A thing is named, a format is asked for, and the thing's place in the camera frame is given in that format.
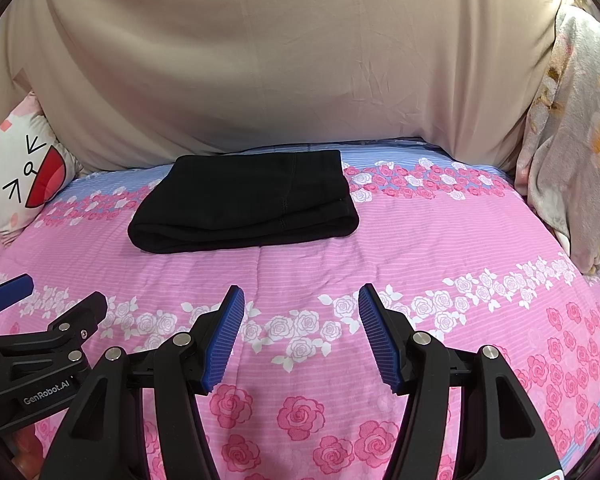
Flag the black pants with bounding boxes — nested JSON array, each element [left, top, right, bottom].
[[128, 150, 360, 254]]

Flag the person's left hand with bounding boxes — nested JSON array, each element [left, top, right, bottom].
[[12, 426, 44, 480]]

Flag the white cartoon face pillow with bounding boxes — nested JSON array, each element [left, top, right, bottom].
[[0, 93, 81, 245]]

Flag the pink floral bed quilt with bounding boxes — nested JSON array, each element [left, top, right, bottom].
[[0, 142, 600, 479]]

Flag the beige curtain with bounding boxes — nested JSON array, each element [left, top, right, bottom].
[[0, 0, 562, 170]]

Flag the pale floral blanket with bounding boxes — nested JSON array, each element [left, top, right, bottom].
[[515, 0, 600, 274]]

